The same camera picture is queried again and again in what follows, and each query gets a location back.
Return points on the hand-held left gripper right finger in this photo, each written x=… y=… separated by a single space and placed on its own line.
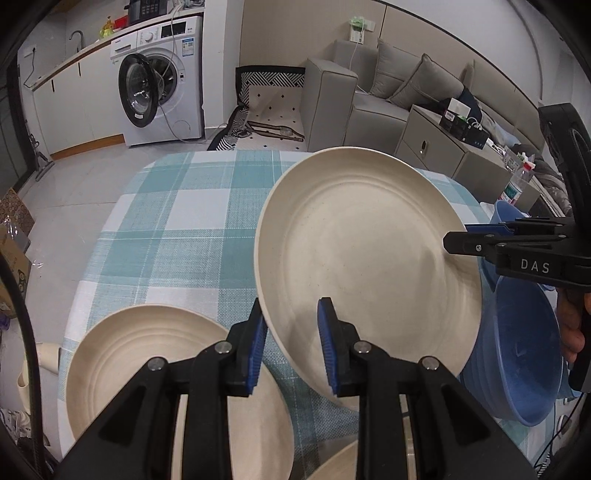
x=328 y=350

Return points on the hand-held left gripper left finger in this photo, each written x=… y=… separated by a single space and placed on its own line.
x=256 y=350

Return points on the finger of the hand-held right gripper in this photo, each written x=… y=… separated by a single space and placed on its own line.
x=466 y=243
x=485 y=228

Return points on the blue ceramic bowl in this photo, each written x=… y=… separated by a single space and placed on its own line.
x=517 y=360
x=505 y=213

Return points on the cream round plate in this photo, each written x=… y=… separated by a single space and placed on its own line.
x=369 y=258
x=332 y=466
x=120 y=360

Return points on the person's right hand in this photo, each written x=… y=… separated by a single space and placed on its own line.
x=570 y=327

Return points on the clear plastic water bottle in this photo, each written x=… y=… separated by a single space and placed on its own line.
x=515 y=189

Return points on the grey duvet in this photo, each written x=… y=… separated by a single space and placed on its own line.
x=549 y=180

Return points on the grey nightstand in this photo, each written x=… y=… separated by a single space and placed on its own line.
x=438 y=147

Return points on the black box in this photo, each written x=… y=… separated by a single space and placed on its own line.
x=464 y=129

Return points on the white box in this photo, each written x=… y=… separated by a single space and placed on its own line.
x=464 y=107

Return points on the dark blue bag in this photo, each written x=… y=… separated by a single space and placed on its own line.
x=471 y=99

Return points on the teal checked tablecloth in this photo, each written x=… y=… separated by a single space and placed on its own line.
x=184 y=240

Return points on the grey cushion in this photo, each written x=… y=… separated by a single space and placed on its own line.
x=392 y=69
x=427 y=87

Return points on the grey sofa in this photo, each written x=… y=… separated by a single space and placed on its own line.
x=328 y=92

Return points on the beige stool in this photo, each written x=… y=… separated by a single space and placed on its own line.
x=46 y=360

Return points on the black white patterned rug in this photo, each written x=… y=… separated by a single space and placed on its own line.
x=272 y=106

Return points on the cardboard box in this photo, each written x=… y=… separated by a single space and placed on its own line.
x=14 y=258

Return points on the white washing machine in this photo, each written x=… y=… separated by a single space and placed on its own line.
x=184 y=92

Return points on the floor mop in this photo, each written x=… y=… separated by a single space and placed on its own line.
x=39 y=157

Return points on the white kitchen cabinet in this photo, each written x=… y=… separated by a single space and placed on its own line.
x=69 y=110

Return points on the yellow green bottle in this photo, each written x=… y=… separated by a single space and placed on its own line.
x=107 y=28

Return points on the black pressure cooker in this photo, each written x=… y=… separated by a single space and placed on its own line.
x=147 y=11

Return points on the chrome faucet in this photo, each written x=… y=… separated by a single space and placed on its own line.
x=76 y=39

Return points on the wall socket with green charger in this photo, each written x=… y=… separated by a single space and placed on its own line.
x=359 y=28

